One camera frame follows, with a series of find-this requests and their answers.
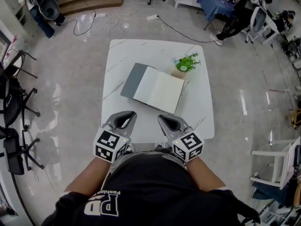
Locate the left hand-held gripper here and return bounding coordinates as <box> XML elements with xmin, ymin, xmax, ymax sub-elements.
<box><xmin>95</xmin><ymin>111</ymin><xmax>137</xmax><ymax>164</ymax></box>

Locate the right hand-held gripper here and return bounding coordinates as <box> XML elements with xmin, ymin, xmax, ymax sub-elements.
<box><xmin>157</xmin><ymin>113</ymin><xmax>205</xmax><ymax>163</ymax></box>

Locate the grey hardcover book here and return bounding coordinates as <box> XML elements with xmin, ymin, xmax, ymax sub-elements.
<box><xmin>119</xmin><ymin>62</ymin><xmax>185</xmax><ymax>116</ymax></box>

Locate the person's left forearm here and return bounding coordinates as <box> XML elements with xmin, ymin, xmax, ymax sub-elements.
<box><xmin>64</xmin><ymin>155</ymin><xmax>112</xmax><ymax>197</ymax></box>

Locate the person's right forearm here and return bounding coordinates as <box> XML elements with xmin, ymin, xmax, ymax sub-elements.
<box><xmin>185</xmin><ymin>156</ymin><xmax>228</xmax><ymax>193</ymax></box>

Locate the small green potted plant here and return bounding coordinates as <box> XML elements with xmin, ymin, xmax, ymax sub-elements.
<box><xmin>171</xmin><ymin>52</ymin><xmax>202</xmax><ymax>80</ymax></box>

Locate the person's black t-shirt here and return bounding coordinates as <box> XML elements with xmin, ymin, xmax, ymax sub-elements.
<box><xmin>41</xmin><ymin>149</ymin><xmax>261</xmax><ymax>226</ymax></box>

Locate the white office chair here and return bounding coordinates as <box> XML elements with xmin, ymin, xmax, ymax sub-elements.
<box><xmin>241</xmin><ymin>28</ymin><xmax>259</xmax><ymax>44</ymax></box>

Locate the black metal chair white seat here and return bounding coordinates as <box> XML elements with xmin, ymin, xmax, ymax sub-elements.
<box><xmin>3</xmin><ymin>49</ymin><xmax>38</xmax><ymax>80</ymax></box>

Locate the yellow wooden chair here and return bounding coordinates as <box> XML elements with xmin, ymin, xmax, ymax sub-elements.
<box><xmin>285</xmin><ymin>108</ymin><xmax>301</xmax><ymax>129</ymax></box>

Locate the blue tablecloth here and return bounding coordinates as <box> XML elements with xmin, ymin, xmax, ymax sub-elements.
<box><xmin>197</xmin><ymin>0</ymin><xmax>236</xmax><ymax>22</ymax></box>

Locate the grey shell backpack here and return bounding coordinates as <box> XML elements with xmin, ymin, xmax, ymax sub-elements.
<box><xmin>28</xmin><ymin>0</ymin><xmax>61</xmax><ymax>22</ymax></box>
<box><xmin>248</xmin><ymin>0</ymin><xmax>271</xmax><ymax>34</ymax></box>

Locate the white storage rack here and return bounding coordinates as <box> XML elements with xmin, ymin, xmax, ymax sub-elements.
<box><xmin>258</xmin><ymin>199</ymin><xmax>301</xmax><ymax>226</ymax></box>

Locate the pale grey locker cabinet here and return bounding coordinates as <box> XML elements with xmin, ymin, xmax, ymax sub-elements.
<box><xmin>13</xmin><ymin>0</ymin><xmax>32</xmax><ymax>39</ymax></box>

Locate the long black floor cable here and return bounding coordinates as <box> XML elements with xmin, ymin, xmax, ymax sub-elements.
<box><xmin>157</xmin><ymin>15</ymin><xmax>218</xmax><ymax>43</ymax></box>

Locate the tangled white floor cable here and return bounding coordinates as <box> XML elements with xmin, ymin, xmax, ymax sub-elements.
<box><xmin>90</xmin><ymin>0</ymin><xmax>151</xmax><ymax>41</ymax></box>

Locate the looped black floor cable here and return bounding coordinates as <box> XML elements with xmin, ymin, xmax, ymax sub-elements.
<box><xmin>56</xmin><ymin>8</ymin><xmax>97</xmax><ymax>36</ymax></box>

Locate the white wooden frame table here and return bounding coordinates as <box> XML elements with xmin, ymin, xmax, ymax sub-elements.
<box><xmin>249</xmin><ymin>135</ymin><xmax>301</xmax><ymax>190</ymax></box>

